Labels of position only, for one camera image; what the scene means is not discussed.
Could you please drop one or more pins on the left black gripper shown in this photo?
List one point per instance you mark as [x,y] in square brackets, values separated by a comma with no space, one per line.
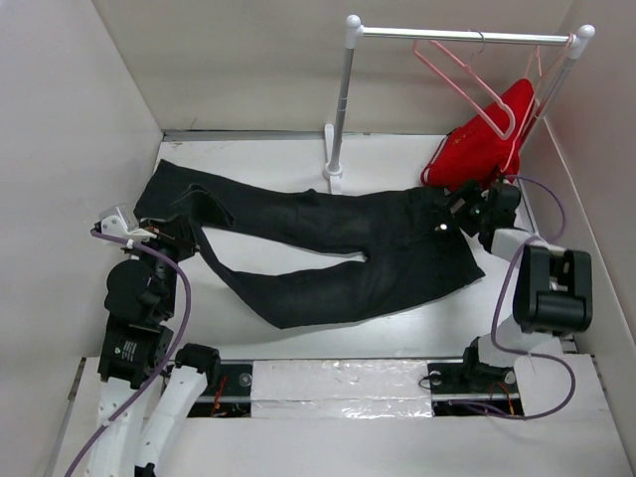
[167,234]

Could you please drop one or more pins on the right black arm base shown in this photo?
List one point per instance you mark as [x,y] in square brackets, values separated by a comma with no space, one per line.
[469,387]

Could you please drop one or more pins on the white metal clothes rack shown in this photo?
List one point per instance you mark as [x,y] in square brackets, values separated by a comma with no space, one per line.
[572,47]

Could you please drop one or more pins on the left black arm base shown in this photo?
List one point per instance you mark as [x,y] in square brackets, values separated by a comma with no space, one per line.
[230,397]

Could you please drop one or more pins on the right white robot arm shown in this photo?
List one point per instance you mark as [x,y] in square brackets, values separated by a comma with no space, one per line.
[553,292]

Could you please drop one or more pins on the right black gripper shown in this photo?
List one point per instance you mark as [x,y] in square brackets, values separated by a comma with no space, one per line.
[467,191]

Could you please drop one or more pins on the pink hanger with garment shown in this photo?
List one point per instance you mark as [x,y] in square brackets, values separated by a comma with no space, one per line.
[526,109]

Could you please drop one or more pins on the black trousers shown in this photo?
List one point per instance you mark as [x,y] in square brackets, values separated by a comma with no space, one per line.
[400,250]

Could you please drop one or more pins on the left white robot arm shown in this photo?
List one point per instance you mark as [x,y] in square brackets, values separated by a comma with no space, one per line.
[149,378]

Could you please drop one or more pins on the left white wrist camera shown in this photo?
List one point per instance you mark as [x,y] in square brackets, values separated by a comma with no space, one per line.
[119,222]

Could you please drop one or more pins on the red garment on hanger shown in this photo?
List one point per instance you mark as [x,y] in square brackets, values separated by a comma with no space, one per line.
[473,151]

